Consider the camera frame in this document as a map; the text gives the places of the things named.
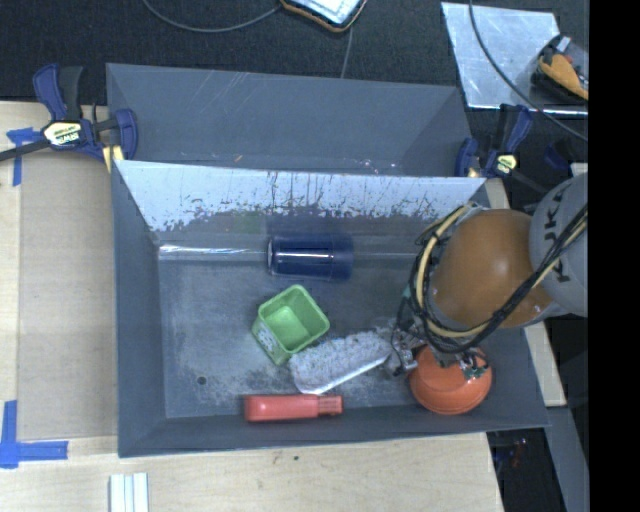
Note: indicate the red-orange flat tool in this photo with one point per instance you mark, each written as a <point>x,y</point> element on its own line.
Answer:
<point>285,407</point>

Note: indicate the green square cup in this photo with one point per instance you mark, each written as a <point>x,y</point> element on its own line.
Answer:
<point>290,320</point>

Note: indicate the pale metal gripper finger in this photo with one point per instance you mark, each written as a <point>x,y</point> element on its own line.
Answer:
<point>403,345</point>
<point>406,364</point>

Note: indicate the grey metal bin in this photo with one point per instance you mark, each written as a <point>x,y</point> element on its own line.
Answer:
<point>210,310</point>

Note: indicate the dark blue cup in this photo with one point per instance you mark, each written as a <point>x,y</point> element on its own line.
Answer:
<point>312,256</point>

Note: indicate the white scrubbing brush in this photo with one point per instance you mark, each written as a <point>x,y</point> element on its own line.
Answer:
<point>335,362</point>

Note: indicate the orange round bowl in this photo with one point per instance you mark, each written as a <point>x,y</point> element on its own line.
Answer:
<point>445,390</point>

